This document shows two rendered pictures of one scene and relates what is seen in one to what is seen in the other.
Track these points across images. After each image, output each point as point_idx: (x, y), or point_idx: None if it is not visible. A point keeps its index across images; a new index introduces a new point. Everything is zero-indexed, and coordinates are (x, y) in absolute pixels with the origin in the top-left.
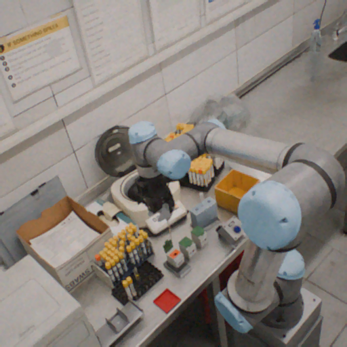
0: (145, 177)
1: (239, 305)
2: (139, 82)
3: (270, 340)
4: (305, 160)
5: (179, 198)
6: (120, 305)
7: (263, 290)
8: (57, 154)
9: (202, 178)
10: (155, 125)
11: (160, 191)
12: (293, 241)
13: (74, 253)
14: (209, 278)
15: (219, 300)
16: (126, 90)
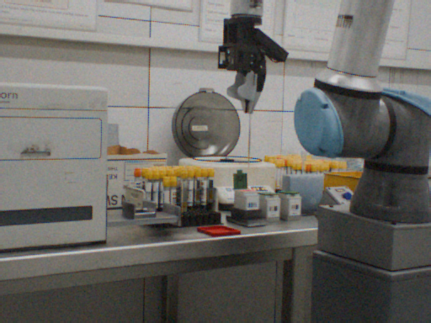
0: (237, 12)
1: (327, 80)
2: (253, 72)
3: (370, 243)
4: None
5: (270, 183)
6: (146, 227)
7: (364, 39)
8: (127, 96)
9: None
10: (259, 145)
11: (252, 45)
12: None
13: None
14: (290, 233)
15: (300, 93)
16: (235, 71)
